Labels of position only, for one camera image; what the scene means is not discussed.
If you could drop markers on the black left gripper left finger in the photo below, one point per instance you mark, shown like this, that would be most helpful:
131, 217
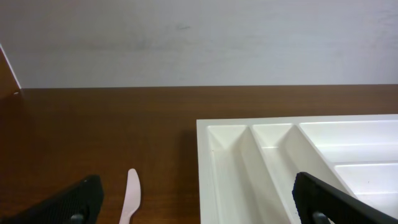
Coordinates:
79, 203

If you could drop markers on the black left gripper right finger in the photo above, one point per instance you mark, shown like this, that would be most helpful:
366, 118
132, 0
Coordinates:
319, 202

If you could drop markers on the pink plastic knife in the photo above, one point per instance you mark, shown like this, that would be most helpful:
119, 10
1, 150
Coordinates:
132, 199

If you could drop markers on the white cutlery tray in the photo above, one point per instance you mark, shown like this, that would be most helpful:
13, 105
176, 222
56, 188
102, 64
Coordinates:
247, 167

